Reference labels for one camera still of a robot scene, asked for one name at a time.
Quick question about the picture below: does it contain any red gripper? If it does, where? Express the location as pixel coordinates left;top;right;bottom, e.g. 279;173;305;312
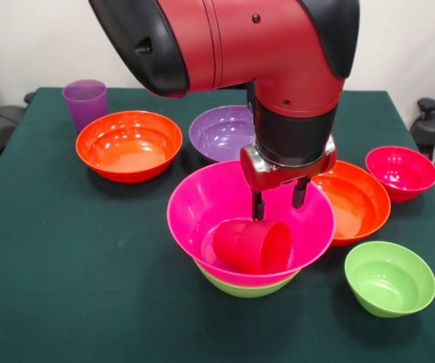
239;135;338;221

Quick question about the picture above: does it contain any red cup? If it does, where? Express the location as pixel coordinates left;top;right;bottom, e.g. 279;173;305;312
212;219;293;275

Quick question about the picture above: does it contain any large pink bowl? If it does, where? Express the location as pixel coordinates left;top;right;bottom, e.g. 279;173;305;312
166;160;336;276

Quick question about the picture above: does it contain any large green bowl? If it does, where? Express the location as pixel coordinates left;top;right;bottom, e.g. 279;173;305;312
194;260;301;299

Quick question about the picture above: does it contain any large orange bowl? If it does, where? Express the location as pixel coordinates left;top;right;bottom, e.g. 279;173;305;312
75;110;184;185
311;160;392;247

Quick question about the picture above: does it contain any purple bowl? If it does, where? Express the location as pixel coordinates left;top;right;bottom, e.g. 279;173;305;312
188;105;258;164

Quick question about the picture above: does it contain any small red bowl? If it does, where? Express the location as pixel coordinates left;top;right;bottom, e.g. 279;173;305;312
365;146;435;204

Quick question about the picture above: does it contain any small green bowl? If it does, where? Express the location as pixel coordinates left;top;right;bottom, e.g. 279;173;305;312
343;240;435;319

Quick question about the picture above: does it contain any dark green tablecloth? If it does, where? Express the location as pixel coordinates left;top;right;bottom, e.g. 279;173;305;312
0;87;435;363

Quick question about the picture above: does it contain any purple cup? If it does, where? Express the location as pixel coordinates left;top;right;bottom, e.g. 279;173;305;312
61;79;108;134

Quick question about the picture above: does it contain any gray pedestal leg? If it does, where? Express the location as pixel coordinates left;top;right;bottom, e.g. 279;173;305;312
409;97;435;152
0;92;36;156

